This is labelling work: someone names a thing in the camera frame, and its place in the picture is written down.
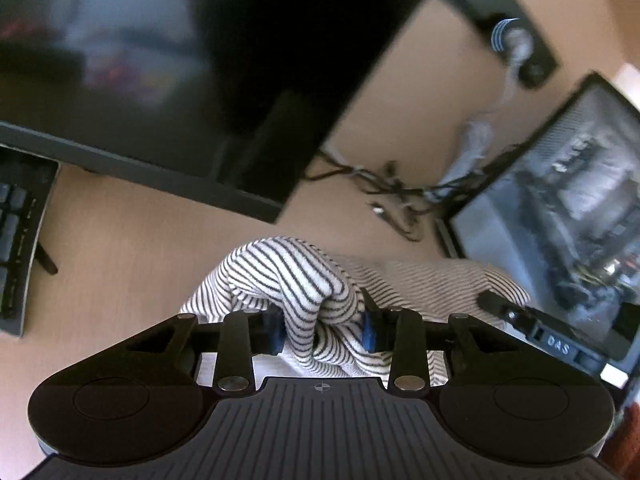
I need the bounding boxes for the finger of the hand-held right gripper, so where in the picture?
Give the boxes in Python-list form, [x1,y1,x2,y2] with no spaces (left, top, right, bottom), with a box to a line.
[476,292,532,332]

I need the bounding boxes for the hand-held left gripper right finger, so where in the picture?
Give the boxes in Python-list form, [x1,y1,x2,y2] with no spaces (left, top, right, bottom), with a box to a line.
[360,309,522,395]

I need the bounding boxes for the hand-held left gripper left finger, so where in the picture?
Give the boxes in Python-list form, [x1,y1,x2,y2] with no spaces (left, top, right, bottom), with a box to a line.
[124,310,285,395]

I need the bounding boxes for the black and white striped shirt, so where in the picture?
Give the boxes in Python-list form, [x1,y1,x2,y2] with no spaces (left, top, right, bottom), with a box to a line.
[177,236,532,379]

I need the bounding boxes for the small black framed monitor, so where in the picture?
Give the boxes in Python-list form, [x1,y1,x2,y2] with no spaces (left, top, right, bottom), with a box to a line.
[434,72,640,362]

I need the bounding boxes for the black stand leg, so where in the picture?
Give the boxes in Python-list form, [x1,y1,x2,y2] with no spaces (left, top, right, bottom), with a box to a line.
[34,236,59,276]

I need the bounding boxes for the black keyboard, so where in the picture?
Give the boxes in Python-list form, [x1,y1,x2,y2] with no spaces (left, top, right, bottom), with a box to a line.
[0,146,62,339]

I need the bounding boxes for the large black computer monitor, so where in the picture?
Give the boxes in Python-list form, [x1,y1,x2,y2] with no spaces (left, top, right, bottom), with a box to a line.
[0,0,437,224]

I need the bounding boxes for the black speaker bar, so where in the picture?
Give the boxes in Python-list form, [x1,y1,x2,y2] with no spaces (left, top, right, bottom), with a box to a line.
[425,0,561,89]

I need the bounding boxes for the tangle of black cables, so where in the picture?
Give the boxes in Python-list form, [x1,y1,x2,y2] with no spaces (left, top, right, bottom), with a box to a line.
[304,149,506,244]

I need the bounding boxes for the white cable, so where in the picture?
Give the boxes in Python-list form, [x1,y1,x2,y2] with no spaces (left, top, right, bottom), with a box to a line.
[440,16,532,188]

